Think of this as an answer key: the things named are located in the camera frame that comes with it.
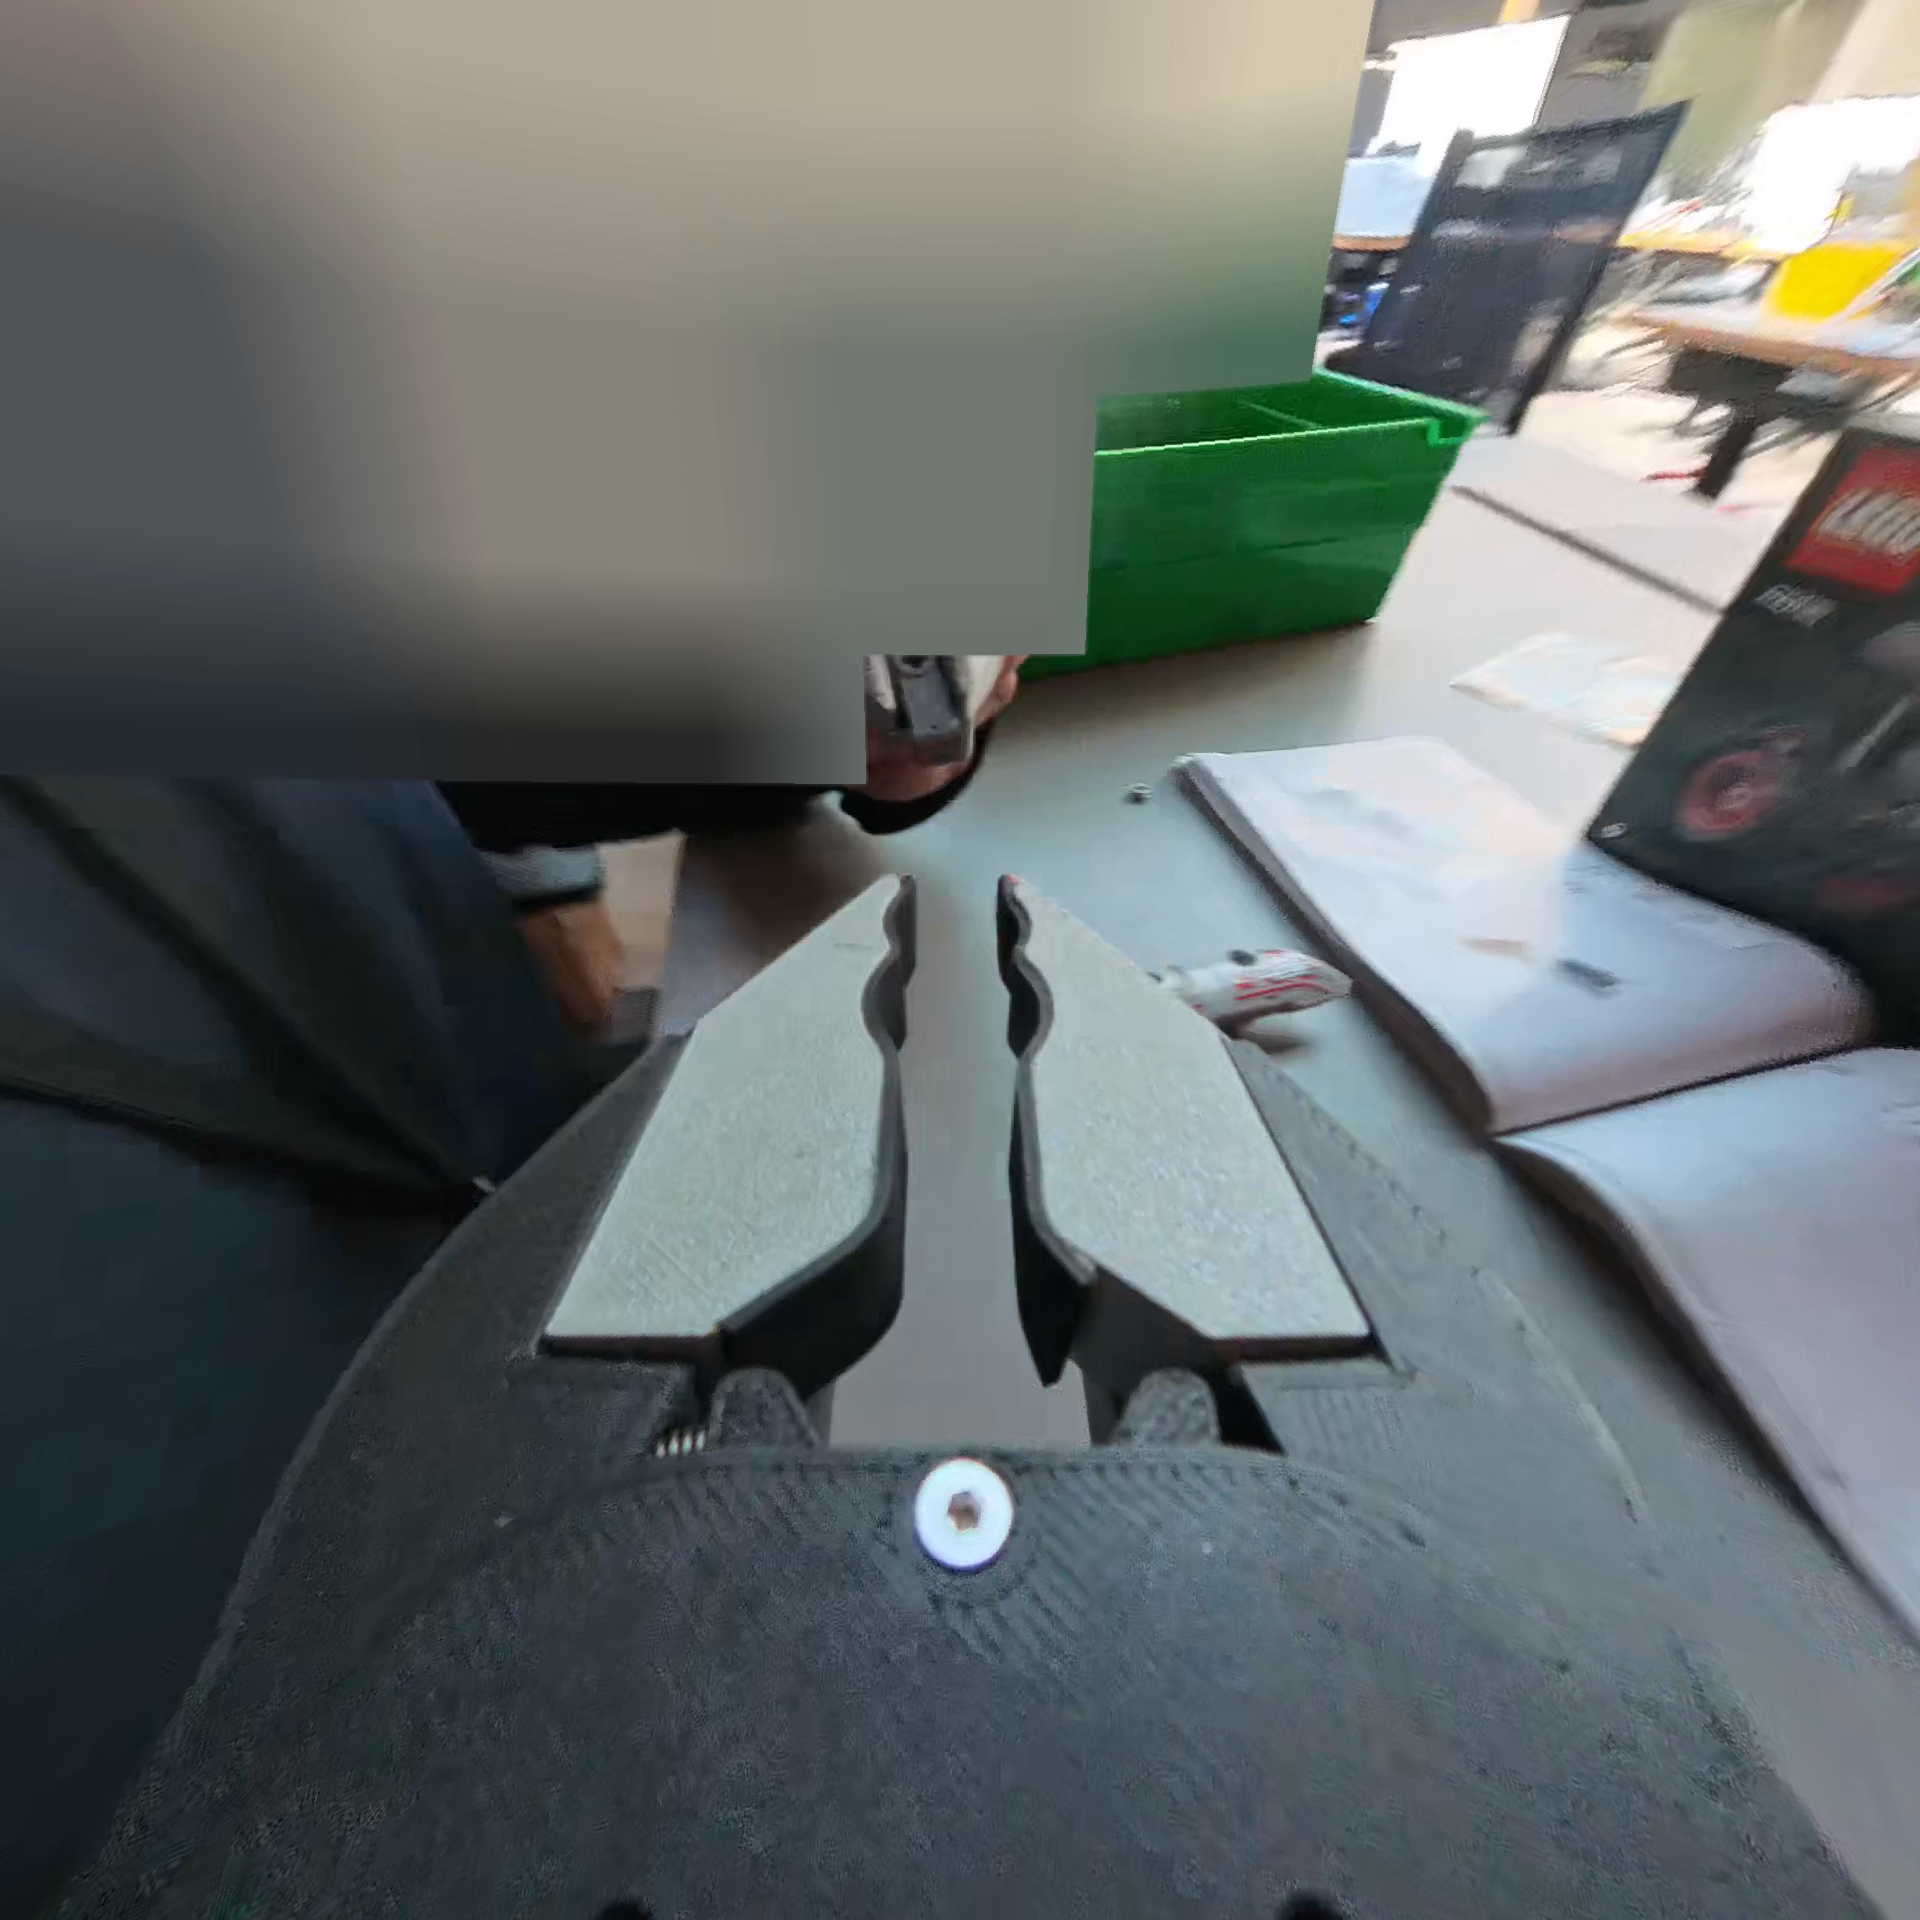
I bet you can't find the person's left hand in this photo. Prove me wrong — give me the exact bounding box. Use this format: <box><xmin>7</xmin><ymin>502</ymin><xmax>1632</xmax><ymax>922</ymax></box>
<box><xmin>865</xmin><ymin>656</ymin><xmax>1027</xmax><ymax>804</ymax></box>

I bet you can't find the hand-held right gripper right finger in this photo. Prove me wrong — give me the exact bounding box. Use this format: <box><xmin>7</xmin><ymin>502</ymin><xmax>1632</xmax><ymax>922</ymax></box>
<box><xmin>995</xmin><ymin>876</ymin><xmax>1373</xmax><ymax>1384</ymax></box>

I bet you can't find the white instruction booklet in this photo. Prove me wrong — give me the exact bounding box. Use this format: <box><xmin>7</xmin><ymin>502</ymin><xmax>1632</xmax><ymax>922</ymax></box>
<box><xmin>1177</xmin><ymin>738</ymin><xmax>1920</xmax><ymax>1637</ymax></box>

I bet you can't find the black equipment rack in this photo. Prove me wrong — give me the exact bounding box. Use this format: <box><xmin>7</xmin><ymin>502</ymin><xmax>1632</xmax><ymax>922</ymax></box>
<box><xmin>1335</xmin><ymin>103</ymin><xmax>1688</xmax><ymax>429</ymax></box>

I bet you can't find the wooden workbench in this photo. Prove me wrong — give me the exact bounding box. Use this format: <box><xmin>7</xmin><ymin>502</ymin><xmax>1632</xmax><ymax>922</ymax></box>
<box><xmin>1626</xmin><ymin>293</ymin><xmax>1920</xmax><ymax>495</ymax></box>

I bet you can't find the black lego set box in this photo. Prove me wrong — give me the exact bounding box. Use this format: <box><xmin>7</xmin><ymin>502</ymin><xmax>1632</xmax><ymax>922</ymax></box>
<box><xmin>1585</xmin><ymin>428</ymin><xmax>1920</xmax><ymax>1038</ymax></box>

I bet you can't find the yellow plastic bin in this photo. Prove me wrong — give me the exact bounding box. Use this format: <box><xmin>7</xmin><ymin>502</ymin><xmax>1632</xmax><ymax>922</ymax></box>
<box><xmin>1769</xmin><ymin>240</ymin><xmax>1920</xmax><ymax>324</ymax></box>

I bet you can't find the green plastic bin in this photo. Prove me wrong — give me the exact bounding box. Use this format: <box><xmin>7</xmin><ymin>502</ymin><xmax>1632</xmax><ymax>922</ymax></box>
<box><xmin>1087</xmin><ymin>369</ymin><xmax>1488</xmax><ymax>677</ymax></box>

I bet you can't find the clear plastic bag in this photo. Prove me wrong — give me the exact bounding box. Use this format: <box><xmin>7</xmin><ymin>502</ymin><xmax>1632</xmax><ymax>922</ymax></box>
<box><xmin>1451</xmin><ymin>631</ymin><xmax>1682</xmax><ymax>750</ymax></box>

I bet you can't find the person's dark clothing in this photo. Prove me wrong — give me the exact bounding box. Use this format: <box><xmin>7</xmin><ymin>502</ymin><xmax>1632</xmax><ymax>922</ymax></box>
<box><xmin>0</xmin><ymin>776</ymin><xmax>691</xmax><ymax>1920</ymax></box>

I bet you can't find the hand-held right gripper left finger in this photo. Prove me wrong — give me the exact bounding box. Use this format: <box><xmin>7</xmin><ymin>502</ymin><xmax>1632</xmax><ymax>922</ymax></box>
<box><xmin>544</xmin><ymin>876</ymin><xmax>917</xmax><ymax>1390</ymax></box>

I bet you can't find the white red printed lego piece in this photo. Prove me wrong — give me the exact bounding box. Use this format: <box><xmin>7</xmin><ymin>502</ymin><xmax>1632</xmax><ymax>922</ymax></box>
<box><xmin>1151</xmin><ymin>948</ymin><xmax>1353</xmax><ymax>1038</ymax></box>

